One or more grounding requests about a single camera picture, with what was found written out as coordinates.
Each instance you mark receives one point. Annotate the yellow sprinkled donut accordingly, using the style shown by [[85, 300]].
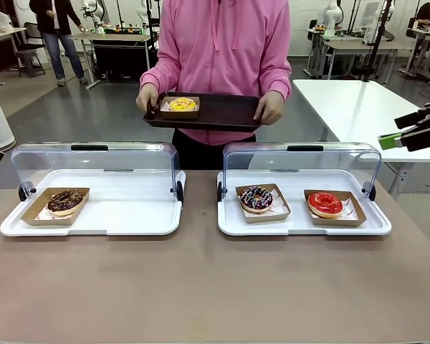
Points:
[[182, 104]]

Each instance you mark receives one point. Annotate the white display case base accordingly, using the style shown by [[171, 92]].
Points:
[[122, 215], [297, 222]]

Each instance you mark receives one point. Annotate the standing person in jeans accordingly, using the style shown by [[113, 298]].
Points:
[[59, 39]]

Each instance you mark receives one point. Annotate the person's right hand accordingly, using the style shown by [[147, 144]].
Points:
[[147, 100]]

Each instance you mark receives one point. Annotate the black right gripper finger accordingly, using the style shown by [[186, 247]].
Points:
[[424, 116], [423, 138]]

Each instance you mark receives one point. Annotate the black office chair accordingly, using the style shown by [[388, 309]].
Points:
[[30, 53]]

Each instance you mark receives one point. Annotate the chocolate donut with coloured sprinkles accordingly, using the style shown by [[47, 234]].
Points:
[[256, 200]]

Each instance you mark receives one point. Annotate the chocolate glazed donut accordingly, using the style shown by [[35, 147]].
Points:
[[65, 202]]

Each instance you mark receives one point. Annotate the person's right forearm pink sleeve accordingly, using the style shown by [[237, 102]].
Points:
[[157, 79]]

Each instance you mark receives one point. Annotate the clear display case lid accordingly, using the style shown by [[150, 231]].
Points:
[[301, 159], [93, 157]]

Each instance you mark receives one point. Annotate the seated person in black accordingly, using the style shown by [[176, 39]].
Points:
[[428, 14]]

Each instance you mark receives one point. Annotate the black trousers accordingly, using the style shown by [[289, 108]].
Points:
[[215, 154]]

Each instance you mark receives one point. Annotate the red glazed donut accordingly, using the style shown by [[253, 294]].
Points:
[[325, 205]]

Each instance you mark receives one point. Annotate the pink hoodie torso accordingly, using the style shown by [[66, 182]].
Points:
[[222, 43]]

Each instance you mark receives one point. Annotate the grey background workbench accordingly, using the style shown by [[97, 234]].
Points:
[[358, 50]]

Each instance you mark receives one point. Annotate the person's left hand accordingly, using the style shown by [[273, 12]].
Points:
[[270, 109]]

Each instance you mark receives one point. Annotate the background table with black cabinet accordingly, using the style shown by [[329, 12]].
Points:
[[118, 53]]

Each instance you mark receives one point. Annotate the black camera pole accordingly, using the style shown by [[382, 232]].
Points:
[[376, 43]]

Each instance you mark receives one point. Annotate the red frosted donut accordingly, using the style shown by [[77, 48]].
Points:
[[354, 215]]

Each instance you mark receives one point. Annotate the person's left forearm pink sleeve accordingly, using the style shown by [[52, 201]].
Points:
[[277, 84]]

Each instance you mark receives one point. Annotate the white side table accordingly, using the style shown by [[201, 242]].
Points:
[[344, 104]]

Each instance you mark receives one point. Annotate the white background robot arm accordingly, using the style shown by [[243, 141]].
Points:
[[93, 16], [334, 14]]

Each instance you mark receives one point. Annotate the grey background desk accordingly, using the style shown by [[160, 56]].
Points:
[[3, 39]]

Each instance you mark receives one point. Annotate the dark brown serving tray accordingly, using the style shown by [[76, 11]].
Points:
[[229, 113]]

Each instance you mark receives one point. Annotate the cardboard donut box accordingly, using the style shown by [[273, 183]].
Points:
[[179, 114], [36, 218]]

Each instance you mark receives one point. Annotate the chocolate sprinkled donut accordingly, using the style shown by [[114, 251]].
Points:
[[265, 218]]

